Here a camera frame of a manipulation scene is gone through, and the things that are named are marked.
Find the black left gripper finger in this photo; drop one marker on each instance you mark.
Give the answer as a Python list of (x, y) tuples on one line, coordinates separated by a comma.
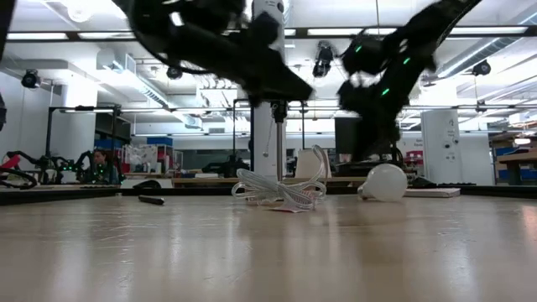
[(264, 29), (281, 86)]

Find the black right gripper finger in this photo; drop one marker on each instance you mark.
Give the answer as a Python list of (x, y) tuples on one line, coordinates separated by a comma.
[(375, 134), (350, 96)]

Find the white round lightbulb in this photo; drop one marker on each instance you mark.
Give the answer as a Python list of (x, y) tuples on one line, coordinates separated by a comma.
[(386, 182)]

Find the table lamp with wooden base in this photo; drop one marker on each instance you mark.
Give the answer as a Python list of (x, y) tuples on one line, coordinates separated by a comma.
[(279, 138)]

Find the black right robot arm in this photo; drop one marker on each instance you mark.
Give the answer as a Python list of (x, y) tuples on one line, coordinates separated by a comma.
[(440, 21)]

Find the black computer monitor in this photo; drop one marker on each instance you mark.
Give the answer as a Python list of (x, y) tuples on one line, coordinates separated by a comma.
[(342, 134)]

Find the black ceiling spotlight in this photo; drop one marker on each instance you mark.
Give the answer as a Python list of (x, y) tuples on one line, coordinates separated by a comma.
[(174, 73), (323, 58), (482, 68), (30, 79)]

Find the white kiosk column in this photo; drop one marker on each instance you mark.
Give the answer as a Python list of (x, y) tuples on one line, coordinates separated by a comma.
[(440, 147)]

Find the white conical lampshade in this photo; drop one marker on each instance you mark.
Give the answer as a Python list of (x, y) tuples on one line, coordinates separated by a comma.
[(304, 165)]

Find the blue storage bin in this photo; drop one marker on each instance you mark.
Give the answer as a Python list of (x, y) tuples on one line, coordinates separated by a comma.
[(159, 141)]

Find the wooden workbench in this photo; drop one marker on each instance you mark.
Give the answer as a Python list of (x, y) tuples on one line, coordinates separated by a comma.
[(518, 158)]

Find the black pen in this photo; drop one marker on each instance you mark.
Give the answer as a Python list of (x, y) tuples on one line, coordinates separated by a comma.
[(151, 200)]

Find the black background robot arms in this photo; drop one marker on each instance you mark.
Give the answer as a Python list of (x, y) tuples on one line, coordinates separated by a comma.
[(46, 161)]

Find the black metal stand frame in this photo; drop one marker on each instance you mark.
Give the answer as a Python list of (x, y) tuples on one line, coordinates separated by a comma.
[(49, 126)]

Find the black aluminium table frame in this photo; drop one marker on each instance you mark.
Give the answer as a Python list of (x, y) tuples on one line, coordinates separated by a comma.
[(63, 197)]

